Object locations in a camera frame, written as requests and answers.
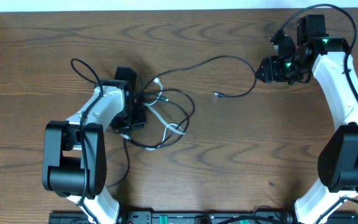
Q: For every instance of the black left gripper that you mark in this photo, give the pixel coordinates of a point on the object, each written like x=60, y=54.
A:
x=117, y=123

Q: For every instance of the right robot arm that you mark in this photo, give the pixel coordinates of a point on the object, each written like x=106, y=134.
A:
x=328, y=59

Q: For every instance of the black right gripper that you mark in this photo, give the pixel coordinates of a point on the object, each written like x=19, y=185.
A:
x=271, y=73

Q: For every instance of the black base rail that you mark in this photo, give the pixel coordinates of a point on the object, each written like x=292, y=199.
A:
x=147, y=217

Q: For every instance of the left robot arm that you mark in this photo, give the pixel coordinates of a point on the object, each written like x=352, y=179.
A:
x=74, y=164

